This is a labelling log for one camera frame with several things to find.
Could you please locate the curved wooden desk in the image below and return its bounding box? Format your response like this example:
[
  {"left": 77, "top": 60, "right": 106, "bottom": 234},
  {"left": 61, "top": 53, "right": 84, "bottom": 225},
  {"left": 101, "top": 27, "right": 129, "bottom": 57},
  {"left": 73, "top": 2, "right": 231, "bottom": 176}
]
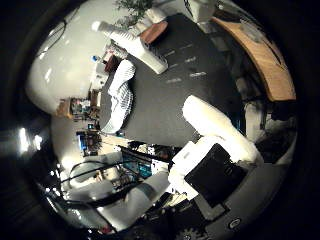
[{"left": 213, "top": 16, "right": 298, "bottom": 103}]

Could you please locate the brown box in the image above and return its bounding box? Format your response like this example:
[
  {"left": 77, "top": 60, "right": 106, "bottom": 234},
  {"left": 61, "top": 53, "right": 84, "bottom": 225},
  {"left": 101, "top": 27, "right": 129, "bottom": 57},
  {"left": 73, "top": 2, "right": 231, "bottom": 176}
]
[{"left": 103, "top": 54, "right": 119, "bottom": 73}]

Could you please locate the grey-green plant in white pot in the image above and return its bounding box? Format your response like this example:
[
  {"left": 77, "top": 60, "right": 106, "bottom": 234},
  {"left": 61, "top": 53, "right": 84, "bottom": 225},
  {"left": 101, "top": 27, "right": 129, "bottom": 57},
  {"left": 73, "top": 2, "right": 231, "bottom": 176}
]
[{"left": 114, "top": 0, "right": 168, "bottom": 25}]

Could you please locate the cluttered storage shelf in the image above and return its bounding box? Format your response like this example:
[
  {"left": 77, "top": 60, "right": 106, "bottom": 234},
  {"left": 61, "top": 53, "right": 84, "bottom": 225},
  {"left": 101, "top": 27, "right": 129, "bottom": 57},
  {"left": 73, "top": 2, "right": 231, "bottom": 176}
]
[{"left": 54, "top": 89, "right": 103, "bottom": 158}]

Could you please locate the white striped cloth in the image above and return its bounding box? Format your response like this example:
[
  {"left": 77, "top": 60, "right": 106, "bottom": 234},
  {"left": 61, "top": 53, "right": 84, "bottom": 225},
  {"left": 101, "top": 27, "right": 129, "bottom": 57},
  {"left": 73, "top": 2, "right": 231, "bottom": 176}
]
[{"left": 99, "top": 59, "right": 138, "bottom": 135}]

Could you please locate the white spray bottle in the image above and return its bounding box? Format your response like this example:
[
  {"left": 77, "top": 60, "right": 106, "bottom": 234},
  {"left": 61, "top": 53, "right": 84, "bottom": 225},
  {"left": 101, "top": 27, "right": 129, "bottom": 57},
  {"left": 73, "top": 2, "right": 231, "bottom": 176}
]
[{"left": 91, "top": 20, "right": 169, "bottom": 75}]

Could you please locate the black cable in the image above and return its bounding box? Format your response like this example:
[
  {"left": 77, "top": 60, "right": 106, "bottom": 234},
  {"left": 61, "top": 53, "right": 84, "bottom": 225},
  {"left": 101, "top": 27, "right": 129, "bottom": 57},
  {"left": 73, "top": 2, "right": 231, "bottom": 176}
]
[{"left": 61, "top": 181, "right": 144, "bottom": 209}]

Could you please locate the clear plastic packet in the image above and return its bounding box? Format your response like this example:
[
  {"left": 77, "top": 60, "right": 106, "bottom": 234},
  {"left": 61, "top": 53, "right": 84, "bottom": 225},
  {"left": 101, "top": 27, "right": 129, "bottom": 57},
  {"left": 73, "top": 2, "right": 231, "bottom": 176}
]
[{"left": 105, "top": 42, "right": 128, "bottom": 60}]

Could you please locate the round wooden plate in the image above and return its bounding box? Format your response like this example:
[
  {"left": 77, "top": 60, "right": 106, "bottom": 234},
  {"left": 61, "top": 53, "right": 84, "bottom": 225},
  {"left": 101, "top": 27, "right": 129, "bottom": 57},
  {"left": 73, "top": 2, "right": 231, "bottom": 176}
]
[{"left": 139, "top": 20, "right": 169, "bottom": 45}]

